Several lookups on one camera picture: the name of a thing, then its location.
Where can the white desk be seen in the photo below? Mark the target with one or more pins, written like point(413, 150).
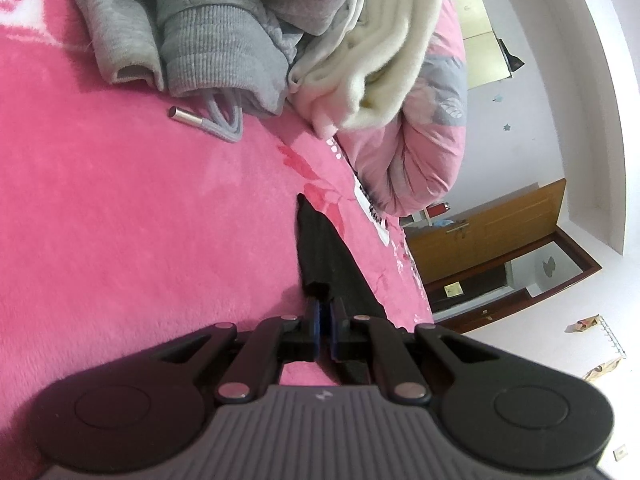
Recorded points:
point(417, 220)

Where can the white fleece garment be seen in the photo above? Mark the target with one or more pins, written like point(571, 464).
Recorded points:
point(380, 50)

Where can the black printed shirt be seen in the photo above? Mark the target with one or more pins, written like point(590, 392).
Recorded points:
point(325, 255)

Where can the red bottle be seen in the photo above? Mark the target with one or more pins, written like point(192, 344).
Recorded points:
point(439, 208)

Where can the wall hook rack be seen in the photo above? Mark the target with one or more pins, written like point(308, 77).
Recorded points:
point(587, 324)

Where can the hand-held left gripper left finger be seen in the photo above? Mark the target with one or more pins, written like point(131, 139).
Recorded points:
point(315, 327)

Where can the dark wooden door frame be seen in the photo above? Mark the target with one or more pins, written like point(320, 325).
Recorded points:
point(585, 255)

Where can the yellow paper note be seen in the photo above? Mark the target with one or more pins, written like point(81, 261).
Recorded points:
point(453, 290)

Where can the pink floral blanket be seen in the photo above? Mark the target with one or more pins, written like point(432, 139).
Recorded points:
point(125, 210)

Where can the wooden door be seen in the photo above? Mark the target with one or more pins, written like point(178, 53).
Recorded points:
point(500, 230)

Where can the grey hoodie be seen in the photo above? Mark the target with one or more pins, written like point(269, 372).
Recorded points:
point(210, 35)

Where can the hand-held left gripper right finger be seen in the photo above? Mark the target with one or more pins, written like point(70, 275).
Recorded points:
point(337, 327)

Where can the wall socket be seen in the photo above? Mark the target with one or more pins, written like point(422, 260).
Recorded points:
point(620, 452)

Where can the pink grey folded quilt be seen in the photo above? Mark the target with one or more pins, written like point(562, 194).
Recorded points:
point(420, 170)

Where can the pale yellow wardrobe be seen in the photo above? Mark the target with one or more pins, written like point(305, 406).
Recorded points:
point(480, 55)

